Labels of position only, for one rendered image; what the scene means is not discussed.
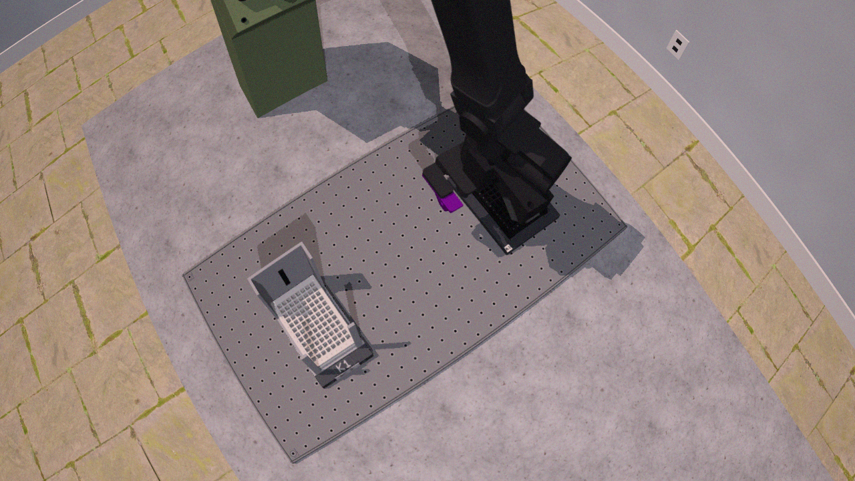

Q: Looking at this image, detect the white well plate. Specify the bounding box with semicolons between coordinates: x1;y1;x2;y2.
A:
271;275;355;369

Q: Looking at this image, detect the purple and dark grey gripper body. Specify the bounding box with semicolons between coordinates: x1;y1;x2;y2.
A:
423;135;508;198

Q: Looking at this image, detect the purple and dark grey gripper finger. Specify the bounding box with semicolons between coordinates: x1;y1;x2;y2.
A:
422;174;463;213

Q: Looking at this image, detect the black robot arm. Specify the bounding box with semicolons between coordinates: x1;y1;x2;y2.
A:
431;0;572;224

